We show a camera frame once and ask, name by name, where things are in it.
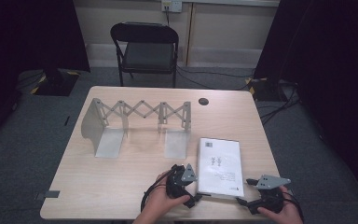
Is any black stand base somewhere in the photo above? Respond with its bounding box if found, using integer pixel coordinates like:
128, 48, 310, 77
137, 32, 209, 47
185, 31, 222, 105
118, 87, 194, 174
245, 76, 282, 103
30, 68, 80, 97

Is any black folding chair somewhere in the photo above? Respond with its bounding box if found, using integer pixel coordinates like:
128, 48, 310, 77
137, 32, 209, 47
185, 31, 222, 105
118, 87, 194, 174
110, 21, 180, 89

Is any person's left hand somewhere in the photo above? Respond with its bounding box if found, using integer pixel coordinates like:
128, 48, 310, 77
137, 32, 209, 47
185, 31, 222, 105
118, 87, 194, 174
133, 172, 191, 224

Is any person's right hand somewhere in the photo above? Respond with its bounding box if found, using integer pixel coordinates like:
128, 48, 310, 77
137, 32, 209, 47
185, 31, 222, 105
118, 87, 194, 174
256, 186, 304, 224

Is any dark curtain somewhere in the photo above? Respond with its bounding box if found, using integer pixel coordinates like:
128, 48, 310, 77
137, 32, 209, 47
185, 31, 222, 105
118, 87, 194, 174
254, 0, 358, 207
0, 0, 91, 147

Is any right hand-held gripper black cable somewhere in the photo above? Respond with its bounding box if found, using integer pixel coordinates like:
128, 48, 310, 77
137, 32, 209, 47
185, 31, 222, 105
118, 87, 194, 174
282, 189, 305, 222

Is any left hand-held gripper black cable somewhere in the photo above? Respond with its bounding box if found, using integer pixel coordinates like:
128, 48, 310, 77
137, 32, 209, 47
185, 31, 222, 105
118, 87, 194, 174
140, 168, 179, 214

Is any white wall socket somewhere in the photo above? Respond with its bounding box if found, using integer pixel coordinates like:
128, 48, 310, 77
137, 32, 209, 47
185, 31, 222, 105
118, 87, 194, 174
161, 0, 184, 14

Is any bundle of black floor cables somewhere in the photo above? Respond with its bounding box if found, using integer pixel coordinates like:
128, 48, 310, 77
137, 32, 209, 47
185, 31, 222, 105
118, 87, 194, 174
258, 79, 303, 126

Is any expandable metal book rack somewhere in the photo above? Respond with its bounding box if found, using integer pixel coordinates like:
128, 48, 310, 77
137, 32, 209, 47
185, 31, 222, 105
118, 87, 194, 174
80, 97, 192, 160

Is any white book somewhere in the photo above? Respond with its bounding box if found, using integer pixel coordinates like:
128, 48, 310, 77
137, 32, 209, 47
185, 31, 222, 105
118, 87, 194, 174
196, 137, 245, 198

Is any black floor cable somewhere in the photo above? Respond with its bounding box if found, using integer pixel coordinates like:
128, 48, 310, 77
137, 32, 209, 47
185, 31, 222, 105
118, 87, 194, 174
175, 63, 256, 91

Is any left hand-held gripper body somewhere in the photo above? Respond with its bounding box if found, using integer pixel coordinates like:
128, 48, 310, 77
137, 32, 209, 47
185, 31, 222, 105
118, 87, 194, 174
166, 163, 198, 201

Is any grey tape strip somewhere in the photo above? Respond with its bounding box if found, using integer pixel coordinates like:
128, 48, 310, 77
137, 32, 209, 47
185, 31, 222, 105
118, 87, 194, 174
34, 189, 62, 201

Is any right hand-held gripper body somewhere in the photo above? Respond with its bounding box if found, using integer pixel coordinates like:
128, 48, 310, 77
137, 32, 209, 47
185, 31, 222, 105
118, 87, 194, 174
255, 174, 292, 214

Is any hand-held gripper black cable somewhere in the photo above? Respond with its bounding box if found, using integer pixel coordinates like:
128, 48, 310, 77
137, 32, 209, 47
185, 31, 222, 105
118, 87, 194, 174
140, 168, 179, 214
282, 189, 305, 222

